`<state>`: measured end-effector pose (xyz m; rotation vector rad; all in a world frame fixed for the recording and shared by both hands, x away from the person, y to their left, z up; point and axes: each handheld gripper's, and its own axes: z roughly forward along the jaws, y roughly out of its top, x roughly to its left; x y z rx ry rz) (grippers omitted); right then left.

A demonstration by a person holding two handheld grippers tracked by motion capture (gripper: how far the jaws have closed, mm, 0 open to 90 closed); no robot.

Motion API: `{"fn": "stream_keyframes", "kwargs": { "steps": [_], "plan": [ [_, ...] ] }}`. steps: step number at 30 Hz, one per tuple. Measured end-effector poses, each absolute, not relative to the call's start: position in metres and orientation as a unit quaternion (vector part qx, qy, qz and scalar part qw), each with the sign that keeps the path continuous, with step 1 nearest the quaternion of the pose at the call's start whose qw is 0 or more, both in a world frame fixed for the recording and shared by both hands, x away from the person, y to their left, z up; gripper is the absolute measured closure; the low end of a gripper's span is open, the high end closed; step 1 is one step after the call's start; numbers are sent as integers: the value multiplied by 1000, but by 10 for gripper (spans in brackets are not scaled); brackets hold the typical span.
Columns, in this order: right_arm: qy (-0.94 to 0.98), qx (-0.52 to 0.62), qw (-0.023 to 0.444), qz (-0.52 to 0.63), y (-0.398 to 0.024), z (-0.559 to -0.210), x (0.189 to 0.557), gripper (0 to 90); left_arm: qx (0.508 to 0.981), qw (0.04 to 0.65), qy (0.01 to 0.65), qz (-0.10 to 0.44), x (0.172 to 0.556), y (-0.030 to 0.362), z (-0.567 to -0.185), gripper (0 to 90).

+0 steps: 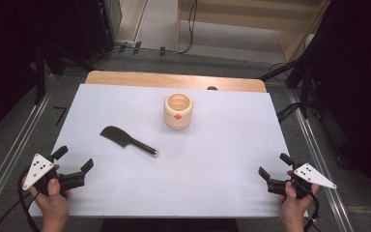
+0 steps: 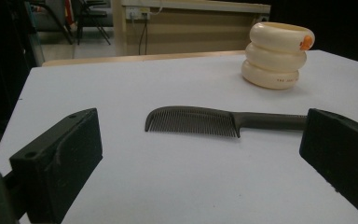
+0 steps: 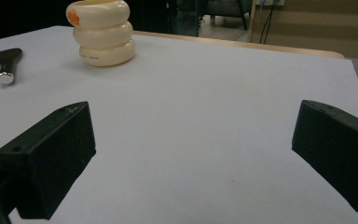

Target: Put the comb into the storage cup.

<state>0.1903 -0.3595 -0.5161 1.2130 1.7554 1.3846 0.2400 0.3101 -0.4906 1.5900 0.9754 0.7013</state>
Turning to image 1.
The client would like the cream ribbed cup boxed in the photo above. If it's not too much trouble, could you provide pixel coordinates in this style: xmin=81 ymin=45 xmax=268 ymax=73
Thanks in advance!
xmin=162 ymin=92 xmax=194 ymax=131

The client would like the right hand-held gripper cable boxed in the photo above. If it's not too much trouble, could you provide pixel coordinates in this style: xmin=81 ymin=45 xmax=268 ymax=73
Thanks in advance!
xmin=302 ymin=185 xmax=323 ymax=232

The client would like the hand-held gripper cable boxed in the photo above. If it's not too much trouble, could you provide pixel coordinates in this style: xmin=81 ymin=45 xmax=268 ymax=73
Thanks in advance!
xmin=0 ymin=167 xmax=43 ymax=232
xmin=302 ymin=185 xmax=323 ymax=232

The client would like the black floor cable bundle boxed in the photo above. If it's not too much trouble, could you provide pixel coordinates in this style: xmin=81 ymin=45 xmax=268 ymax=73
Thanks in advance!
xmin=275 ymin=101 xmax=302 ymax=124

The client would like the person's right hand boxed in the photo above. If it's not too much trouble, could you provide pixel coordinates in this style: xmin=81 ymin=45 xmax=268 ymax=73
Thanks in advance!
xmin=278 ymin=170 xmax=321 ymax=226

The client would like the aluminium floor rail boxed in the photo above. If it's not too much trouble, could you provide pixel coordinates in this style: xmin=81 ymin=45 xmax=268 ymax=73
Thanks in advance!
xmin=0 ymin=75 xmax=56 ymax=223
xmin=286 ymin=89 xmax=356 ymax=232

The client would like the person's left hand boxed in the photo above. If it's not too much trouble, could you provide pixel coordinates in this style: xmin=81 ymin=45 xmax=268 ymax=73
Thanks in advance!
xmin=28 ymin=163 xmax=72 ymax=226

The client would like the white board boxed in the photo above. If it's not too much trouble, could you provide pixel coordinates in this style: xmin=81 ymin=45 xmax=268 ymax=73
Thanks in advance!
xmin=28 ymin=83 xmax=310 ymax=218

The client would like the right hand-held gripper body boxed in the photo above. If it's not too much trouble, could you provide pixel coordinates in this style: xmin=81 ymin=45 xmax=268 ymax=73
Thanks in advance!
xmin=266 ymin=161 xmax=338 ymax=199

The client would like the dark cabinet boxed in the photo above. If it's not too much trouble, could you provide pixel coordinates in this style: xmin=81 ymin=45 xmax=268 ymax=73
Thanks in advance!
xmin=75 ymin=0 xmax=116 ymax=62

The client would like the light wooden shelf unit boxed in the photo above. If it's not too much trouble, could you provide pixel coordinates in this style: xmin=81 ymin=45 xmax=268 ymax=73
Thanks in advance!
xmin=176 ymin=0 xmax=332 ymax=63

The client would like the left hand-held gripper cable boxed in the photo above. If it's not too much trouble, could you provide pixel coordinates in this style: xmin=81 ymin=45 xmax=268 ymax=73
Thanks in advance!
xmin=0 ymin=167 xmax=43 ymax=232

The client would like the black metal stand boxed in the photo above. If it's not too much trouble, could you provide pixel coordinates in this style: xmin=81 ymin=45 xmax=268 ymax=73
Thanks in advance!
xmin=258 ymin=47 xmax=315 ymax=120
xmin=32 ymin=38 xmax=96 ymax=105

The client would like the black hanging cable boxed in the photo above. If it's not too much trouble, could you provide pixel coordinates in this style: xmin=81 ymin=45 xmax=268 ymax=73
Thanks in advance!
xmin=177 ymin=0 xmax=199 ymax=55

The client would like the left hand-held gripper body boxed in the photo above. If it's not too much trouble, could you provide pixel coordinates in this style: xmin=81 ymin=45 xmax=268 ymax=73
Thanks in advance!
xmin=21 ymin=153 xmax=87 ymax=196

